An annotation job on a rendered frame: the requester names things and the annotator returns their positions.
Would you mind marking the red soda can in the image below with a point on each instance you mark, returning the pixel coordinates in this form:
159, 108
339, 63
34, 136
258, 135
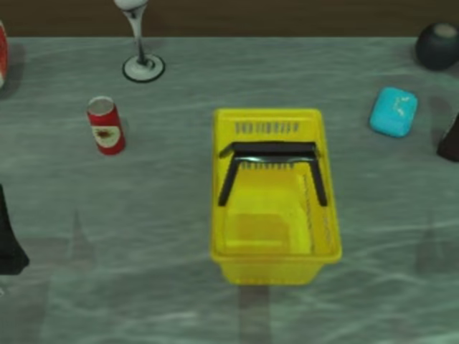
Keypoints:
107, 129

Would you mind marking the white wine glass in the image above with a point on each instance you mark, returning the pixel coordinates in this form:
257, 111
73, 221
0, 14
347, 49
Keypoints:
142, 64

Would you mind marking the dark brown object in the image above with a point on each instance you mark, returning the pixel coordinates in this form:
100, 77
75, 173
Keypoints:
450, 143

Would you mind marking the dark round vase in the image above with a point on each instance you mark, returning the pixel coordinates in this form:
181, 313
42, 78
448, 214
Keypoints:
438, 46

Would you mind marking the red and white container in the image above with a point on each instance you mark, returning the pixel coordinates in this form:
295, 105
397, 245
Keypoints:
2, 53

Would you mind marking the turquoise soap bar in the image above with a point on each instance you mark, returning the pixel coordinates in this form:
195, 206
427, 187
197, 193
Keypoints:
393, 114

